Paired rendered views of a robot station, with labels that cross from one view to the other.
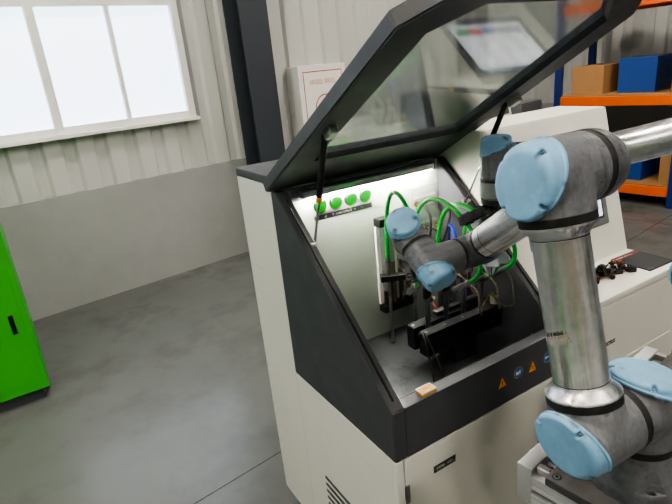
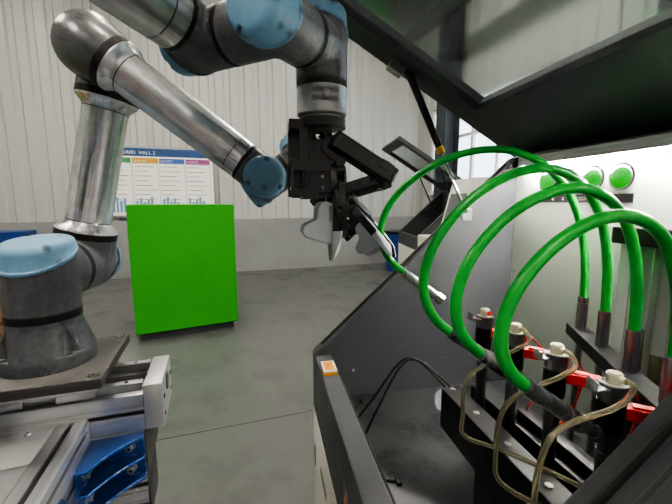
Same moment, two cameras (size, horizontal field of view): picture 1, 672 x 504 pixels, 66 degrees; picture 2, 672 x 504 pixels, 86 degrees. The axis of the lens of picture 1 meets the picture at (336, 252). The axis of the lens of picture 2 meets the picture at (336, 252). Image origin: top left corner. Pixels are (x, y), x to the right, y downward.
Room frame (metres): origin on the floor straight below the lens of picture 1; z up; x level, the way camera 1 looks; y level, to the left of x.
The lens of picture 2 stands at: (1.47, -0.94, 1.34)
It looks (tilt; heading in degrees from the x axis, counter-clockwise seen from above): 8 degrees down; 109
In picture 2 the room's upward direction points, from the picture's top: straight up
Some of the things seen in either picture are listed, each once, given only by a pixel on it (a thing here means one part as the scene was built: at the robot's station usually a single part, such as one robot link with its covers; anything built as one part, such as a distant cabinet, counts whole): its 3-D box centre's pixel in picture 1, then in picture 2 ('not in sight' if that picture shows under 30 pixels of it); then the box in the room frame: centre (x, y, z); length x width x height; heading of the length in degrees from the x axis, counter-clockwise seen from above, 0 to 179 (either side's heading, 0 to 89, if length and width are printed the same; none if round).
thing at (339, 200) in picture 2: not in sight; (336, 201); (1.29, -0.42, 1.33); 0.05 x 0.02 x 0.09; 120
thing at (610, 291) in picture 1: (600, 282); not in sight; (1.74, -0.96, 0.96); 0.70 x 0.22 x 0.03; 120
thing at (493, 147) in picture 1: (496, 158); (320, 48); (1.27, -0.42, 1.55); 0.09 x 0.08 x 0.11; 81
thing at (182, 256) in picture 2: not in sight; (183, 264); (-1.34, 2.16, 0.65); 0.95 x 0.86 x 1.30; 46
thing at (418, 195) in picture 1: (428, 226); not in sight; (1.87, -0.35, 1.20); 0.13 x 0.03 x 0.31; 120
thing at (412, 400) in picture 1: (483, 386); (351, 472); (1.31, -0.39, 0.87); 0.62 x 0.04 x 0.16; 120
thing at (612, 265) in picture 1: (606, 269); not in sight; (1.76, -0.99, 1.01); 0.23 x 0.11 x 0.06; 120
